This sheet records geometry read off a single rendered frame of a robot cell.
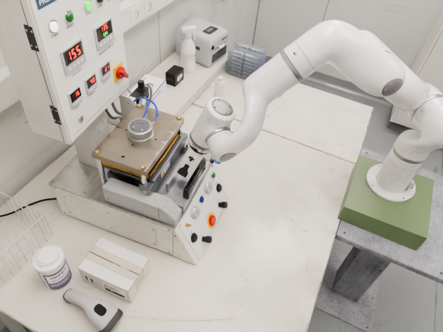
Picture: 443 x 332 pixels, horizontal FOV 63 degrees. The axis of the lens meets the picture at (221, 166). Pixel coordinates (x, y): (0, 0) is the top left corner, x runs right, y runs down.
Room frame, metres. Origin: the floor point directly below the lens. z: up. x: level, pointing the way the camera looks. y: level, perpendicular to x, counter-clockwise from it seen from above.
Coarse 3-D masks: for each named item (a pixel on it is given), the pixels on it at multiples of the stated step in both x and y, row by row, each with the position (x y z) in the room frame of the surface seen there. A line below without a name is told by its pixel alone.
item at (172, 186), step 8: (176, 160) 0.87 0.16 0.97; (176, 168) 0.80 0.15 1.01; (168, 176) 0.80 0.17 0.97; (176, 176) 0.78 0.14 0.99; (200, 176) 0.81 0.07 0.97; (160, 184) 0.76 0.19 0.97; (168, 184) 0.73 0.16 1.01; (176, 184) 0.76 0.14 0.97; (184, 184) 0.77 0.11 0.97; (160, 192) 0.72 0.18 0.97; (168, 192) 0.73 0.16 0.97; (176, 192) 0.73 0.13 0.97; (192, 192) 0.74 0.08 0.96; (176, 200) 0.70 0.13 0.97; (184, 200) 0.70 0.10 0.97; (184, 208) 0.68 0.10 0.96
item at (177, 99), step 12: (168, 60) 1.81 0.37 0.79; (180, 60) 1.83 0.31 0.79; (156, 72) 1.67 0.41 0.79; (192, 72) 1.72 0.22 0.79; (204, 72) 1.73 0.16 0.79; (216, 72) 1.77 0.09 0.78; (168, 84) 1.58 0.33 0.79; (180, 84) 1.59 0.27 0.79; (192, 84) 1.60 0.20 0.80; (204, 84) 1.63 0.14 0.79; (168, 96) 1.48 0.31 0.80; (180, 96) 1.49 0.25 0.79; (192, 96) 1.51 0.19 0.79; (108, 108) 1.32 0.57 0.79; (120, 108) 1.34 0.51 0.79; (168, 108) 1.38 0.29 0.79; (180, 108) 1.39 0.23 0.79; (108, 120) 1.27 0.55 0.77
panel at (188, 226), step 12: (204, 180) 0.84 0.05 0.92; (216, 180) 0.90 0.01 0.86; (204, 192) 0.81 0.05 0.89; (216, 192) 0.87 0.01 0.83; (192, 204) 0.74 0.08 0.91; (204, 204) 0.78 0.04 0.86; (216, 204) 0.83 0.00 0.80; (204, 216) 0.75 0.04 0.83; (216, 216) 0.80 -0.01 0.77; (180, 228) 0.64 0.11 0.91; (192, 228) 0.68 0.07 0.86; (204, 228) 0.72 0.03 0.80
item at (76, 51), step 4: (72, 48) 0.79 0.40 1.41; (76, 48) 0.81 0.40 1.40; (68, 52) 0.77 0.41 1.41; (72, 52) 0.79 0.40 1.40; (76, 52) 0.80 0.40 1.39; (80, 52) 0.82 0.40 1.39; (68, 56) 0.77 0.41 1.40; (72, 56) 0.78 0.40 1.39; (76, 56) 0.80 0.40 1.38; (68, 60) 0.77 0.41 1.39; (72, 60) 0.78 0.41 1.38
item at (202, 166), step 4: (200, 164) 0.83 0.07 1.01; (204, 164) 0.84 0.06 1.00; (196, 168) 0.81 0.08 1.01; (200, 168) 0.81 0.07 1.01; (204, 168) 0.84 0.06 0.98; (196, 172) 0.79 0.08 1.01; (200, 172) 0.81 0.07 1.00; (192, 176) 0.77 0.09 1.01; (196, 176) 0.78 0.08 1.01; (192, 180) 0.76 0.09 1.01; (196, 180) 0.77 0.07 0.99; (188, 184) 0.74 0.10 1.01; (192, 184) 0.74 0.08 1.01; (184, 188) 0.72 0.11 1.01; (188, 188) 0.72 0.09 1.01; (184, 192) 0.71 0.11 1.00; (188, 192) 0.71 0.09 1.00; (184, 196) 0.71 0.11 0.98; (188, 196) 0.71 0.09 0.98
